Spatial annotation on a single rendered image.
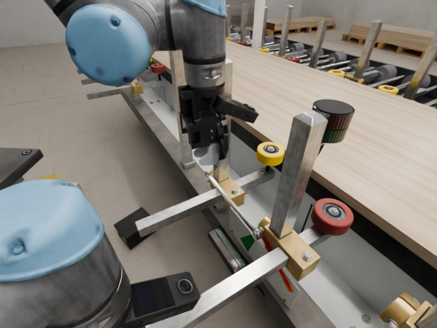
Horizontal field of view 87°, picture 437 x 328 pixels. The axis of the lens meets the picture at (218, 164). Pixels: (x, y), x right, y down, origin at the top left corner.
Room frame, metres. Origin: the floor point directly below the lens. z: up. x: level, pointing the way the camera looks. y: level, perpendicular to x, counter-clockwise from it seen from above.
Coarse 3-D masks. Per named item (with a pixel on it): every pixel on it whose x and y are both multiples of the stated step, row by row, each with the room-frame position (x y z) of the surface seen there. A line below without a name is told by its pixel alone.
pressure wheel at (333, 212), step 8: (320, 200) 0.36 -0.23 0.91; (328, 200) 0.36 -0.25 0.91; (336, 200) 0.36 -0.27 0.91; (320, 208) 0.34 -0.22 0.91; (328, 208) 0.34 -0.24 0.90; (336, 208) 0.33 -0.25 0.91; (344, 208) 0.34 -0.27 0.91; (312, 216) 0.33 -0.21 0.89; (320, 216) 0.31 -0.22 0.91; (328, 216) 0.32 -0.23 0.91; (336, 216) 0.32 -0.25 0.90; (344, 216) 0.32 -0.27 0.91; (352, 216) 0.31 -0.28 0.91; (320, 224) 0.31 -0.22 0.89; (328, 224) 0.30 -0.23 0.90; (336, 224) 0.29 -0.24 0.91; (344, 224) 0.29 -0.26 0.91; (328, 232) 0.29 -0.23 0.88; (336, 232) 0.29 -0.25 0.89; (344, 232) 0.29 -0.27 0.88
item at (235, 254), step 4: (220, 232) 0.42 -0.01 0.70; (220, 236) 0.40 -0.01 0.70; (224, 236) 0.40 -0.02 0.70; (224, 240) 0.39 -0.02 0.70; (228, 240) 0.39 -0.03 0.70; (228, 244) 0.38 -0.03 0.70; (228, 248) 0.37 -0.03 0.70; (232, 248) 0.37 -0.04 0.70; (232, 252) 0.35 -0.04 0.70; (236, 252) 0.35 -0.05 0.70; (236, 256) 0.34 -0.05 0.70; (240, 256) 0.34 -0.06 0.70; (236, 260) 0.33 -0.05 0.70; (240, 260) 0.33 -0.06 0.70; (240, 264) 0.32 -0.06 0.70; (244, 264) 0.32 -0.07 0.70
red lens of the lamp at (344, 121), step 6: (312, 108) 0.34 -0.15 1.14; (324, 114) 0.31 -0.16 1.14; (330, 120) 0.30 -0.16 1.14; (336, 120) 0.30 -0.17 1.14; (342, 120) 0.30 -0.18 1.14; (348, 120) 0.31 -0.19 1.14; (330, 126) 0.30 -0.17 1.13; (336, 126) 0.30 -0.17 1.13; (342, 126) 0.30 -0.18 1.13; (348, 126) 0.31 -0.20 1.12
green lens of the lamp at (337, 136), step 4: (324, 132) 0.31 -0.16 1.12; (328, 132) 0.30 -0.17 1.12; (332, 132) 0.30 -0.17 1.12; (336, 132) 0.30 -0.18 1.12; (340, 132) 0.30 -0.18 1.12; (344, 132) 0.31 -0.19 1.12; (324, 136) 0.30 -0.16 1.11; (328, 136) 0.30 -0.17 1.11; (332, 136) 0.30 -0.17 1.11; (336, 136) 0.30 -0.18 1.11; (340, 136) 0.30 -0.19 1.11; (344, 136) 0.31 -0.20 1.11; (324, 140) 0.30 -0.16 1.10; (328, 140) 0.30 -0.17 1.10; (332, 140) 0.30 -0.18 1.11; (336, 140) 0.30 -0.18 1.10; (340, 140) 0.31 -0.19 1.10
